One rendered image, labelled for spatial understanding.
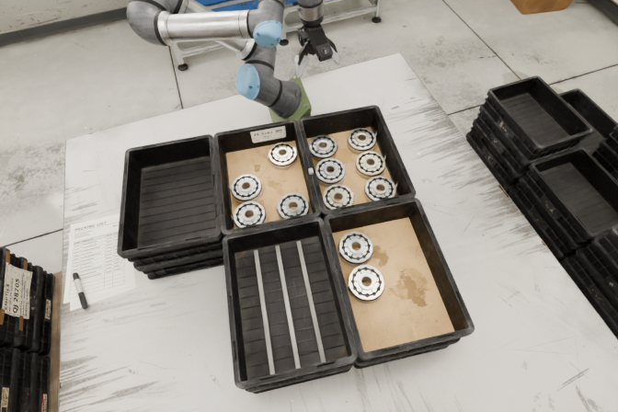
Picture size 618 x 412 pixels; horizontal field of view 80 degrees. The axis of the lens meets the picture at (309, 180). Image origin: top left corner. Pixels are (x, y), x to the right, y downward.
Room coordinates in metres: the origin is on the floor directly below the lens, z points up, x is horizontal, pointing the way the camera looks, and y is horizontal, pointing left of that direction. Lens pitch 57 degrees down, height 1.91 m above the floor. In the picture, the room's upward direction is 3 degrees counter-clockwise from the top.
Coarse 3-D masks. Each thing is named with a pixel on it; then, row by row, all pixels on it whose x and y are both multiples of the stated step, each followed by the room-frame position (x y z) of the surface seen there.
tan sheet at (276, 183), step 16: (272, 144) 0.87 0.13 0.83; (240, 160) 0.81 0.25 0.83; (256, 160) 0.81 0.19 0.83; (256, 176) 0.74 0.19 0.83; (272, 176) 0.73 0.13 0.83; (288, 176) 0.73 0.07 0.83; (272, 192) 0.66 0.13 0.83; (288, 192) 0.66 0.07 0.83; (304, 192) 0.66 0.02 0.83; (272, 208) 0.60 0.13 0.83
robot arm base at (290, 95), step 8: (280, 80) 1.12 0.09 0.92; (280, 88) 1.07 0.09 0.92; (288, 88) 1.08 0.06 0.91; (296, 88) 1.10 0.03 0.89; (280, 96) 1.05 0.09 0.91; (288, 96) 1.06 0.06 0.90; (296, 96) 1.07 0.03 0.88; (272, 104) 1.03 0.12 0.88; (280, 104) 1.04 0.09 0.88; (288, 104) 1.04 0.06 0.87; (296, 104) 1.05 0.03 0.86; (280, 112) 1.05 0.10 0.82; (288, 112) 1.03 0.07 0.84
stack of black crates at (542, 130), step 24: (504, 96) 1.36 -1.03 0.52; (528, 96) 1.38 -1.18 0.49; (552, 96) 1.29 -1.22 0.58; (480, 120) 1.30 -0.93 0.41; (504, 120) 1.18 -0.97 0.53; (528, 120) 1.21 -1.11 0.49; (552, 120) 1.20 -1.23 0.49; (576, 120) 1.12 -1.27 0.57; (480, 144) 1.23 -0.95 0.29; (504, 144) 1.11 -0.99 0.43; (528, 144) 1.02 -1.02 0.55; (552, 144) 0.98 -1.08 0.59; (576, 144) 1.04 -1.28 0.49; (504, 168) 1.04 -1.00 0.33; (528, 168) 0.98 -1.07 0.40
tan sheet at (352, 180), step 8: (368, 128) 0.93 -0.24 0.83; (336, 136) 0.90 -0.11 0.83; (344, 136) 0.89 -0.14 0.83; (344, 144) 0.85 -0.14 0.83; (376, 144) 0.85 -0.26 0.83; (344, 152) 0.82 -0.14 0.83; (376, 152) 0.81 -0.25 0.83; (344, 160) 0.78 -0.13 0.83; (352, 160) 0.78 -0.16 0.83; (352, 168) 0.74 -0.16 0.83; (384, 168) 0.74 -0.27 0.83; (352, 176) 0.71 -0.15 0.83; (384, 176) 0.71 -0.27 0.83; (344, 184) 0.68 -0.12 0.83; (352, 184) 0.68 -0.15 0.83; (360, 184) 0.68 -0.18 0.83; (352, 192) 0.65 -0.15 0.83; (360, 192) 0.64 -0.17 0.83; (360, 200) 0.61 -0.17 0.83
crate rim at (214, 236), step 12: (156, 144) 0.82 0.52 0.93; (168, 144) 0.82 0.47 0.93; (216, 180) 0.66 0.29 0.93; (216, 192) 0.61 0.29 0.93; (120, 204) 0.59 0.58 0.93; (216, 204) 0.57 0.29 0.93; (120, 216) 0.55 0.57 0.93; (120, 228) 0.51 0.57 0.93; (216, 228) 0.49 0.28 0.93; (120, 240) 0.47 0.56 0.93; (180, 240) 0.46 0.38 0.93; (192, 240) 0.46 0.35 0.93; (204, 240) 0.46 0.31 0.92; (216, 240) 0.46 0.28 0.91; (120, 252) 0.43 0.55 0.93; (132, 252) 0.43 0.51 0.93; (144, 252) 0.43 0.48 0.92; (156, 252) 0.44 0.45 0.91
